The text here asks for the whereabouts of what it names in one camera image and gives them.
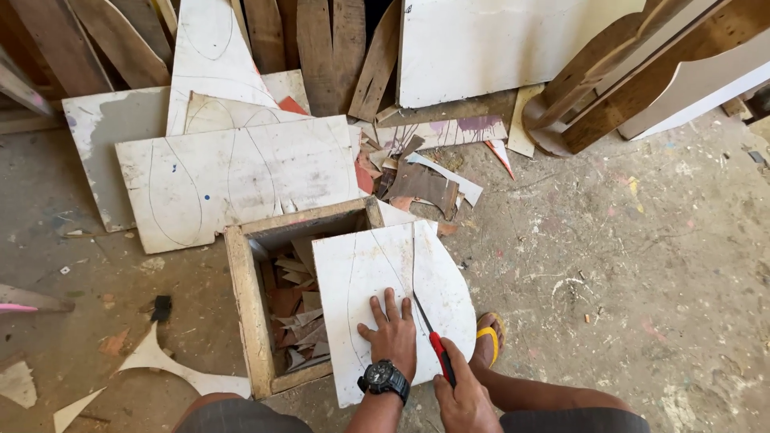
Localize yellow flip-flop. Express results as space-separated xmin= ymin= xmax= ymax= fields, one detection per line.
xmin=475 ymin=312 xmax=507 ymax=369

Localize tall white board with outlines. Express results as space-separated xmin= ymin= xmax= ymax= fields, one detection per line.
xmin=166 ymin=0 xmax=282 ymax=137

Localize person's left hand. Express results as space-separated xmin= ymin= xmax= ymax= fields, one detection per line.
xmin=357 ymin=287 xmax=417 ymax=380

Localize black wrist watch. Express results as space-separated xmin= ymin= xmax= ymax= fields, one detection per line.
xmin=357 ymin=360 xmax=411 ymax=406

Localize person's right hand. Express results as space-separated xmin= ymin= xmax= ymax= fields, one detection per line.
xmin=433 ymin=337 xmax=504 ymax=433

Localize curved wooden furniture frame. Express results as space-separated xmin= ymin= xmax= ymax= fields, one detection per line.
xmin=521 ymin=0 xmax=770 ymax=158

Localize white strip with purple stains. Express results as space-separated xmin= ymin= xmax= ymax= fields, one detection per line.
xmin=375 ymin=115 xmax=510 ymax=152

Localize small black block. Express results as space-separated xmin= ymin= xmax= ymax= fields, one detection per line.
xmin=150 ymin=294 xmax=173 ymax=323

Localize cream narrow board strip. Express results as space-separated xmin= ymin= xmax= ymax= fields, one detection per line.
xmin=507 ymin=83 xmax=546 ymax=159

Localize white curved forked offcut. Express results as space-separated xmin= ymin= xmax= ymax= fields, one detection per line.
xmin=113 ymin=321 xmax=253 ymax=399

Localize pale flat scrap piece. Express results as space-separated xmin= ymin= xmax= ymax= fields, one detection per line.
xmin=0 ymin=360 xmax=39 ymax=410

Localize heap of scraps in box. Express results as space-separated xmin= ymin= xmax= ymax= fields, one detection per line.
xmin=260 ymin=236 xmax=332 ymax=374

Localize grey and white worn board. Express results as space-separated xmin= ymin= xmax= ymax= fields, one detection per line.
xmin=62 ymin=87 xmax=173 ymax=233

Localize white board with rounded corner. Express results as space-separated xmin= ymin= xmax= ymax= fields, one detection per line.
xmin=312 ymin=220 xmax=478 ymax=409

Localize person's right leg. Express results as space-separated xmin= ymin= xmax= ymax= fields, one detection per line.
xmin=468 ymin=314 xmax=634 ymax=417

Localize open wooden box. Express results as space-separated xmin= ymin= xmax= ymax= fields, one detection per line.
xmin=224 ymin=196 xmax=386 ymax=401

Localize row of leaning wooden planks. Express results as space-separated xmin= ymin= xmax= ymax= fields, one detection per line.
xmin=0 ymin=0 xmax=403 ymax=123

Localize grey shorts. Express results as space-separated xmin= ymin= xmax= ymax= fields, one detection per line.
xmin=173 ymin=394 xmax=652 ymax=433

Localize cream board with curved outlines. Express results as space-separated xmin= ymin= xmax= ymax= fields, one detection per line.
xmin=183 ymin=91 xmax=315 ymax=136

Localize large white board with outlines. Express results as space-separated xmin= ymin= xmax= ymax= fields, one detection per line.
xmin=115 ymin=115 xmax=362 ymax=255

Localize heap of board offcuts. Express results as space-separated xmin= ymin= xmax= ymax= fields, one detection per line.
xmin=352 ymin=117 xmax=517 ymax=222

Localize board piece with pink edge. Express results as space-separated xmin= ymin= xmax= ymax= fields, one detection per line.
xmin=0 ymin=283 xmax=77 ymax=315

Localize red utility knife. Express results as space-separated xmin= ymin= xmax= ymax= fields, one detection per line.
xmin=413 ymin=291 xmax=457 ymax=389

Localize white triangular offcut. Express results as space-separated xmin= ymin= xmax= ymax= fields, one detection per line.
xmin=52 ymin=386 xmax=107 ymax=433

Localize large white panel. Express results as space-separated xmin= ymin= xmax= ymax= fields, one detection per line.
xmin=396 ymin=0 xmax=648 ymax=109

